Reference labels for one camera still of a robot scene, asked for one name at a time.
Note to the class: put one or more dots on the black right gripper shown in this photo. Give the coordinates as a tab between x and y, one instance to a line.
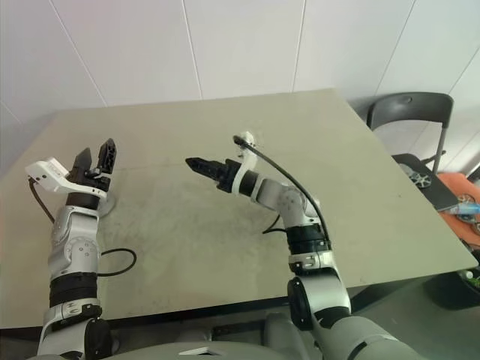
227	174

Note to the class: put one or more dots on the orange cloth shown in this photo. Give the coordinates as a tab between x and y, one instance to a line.
455	183

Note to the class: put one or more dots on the small spoked wheel part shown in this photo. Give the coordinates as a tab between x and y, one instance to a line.
421	180

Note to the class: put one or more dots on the black table frame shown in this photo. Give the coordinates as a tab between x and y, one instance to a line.
168	314

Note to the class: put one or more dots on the black folding chair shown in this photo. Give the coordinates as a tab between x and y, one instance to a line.
408	107

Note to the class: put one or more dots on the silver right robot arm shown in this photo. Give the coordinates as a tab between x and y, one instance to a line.
285	202

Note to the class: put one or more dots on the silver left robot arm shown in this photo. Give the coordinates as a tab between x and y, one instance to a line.
75	240

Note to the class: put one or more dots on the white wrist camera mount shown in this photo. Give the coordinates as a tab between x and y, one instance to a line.
250	157
45	170

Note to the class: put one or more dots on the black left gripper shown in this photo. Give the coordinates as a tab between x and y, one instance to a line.
84	180

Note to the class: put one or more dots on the grey table caster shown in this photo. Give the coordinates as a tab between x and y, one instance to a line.
115	339

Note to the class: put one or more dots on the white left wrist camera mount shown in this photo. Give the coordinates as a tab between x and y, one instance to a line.
45	170

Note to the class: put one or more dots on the grey robot torso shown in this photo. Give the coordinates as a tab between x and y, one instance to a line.
225	337

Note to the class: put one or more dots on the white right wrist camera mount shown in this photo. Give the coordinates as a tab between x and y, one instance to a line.
250	157

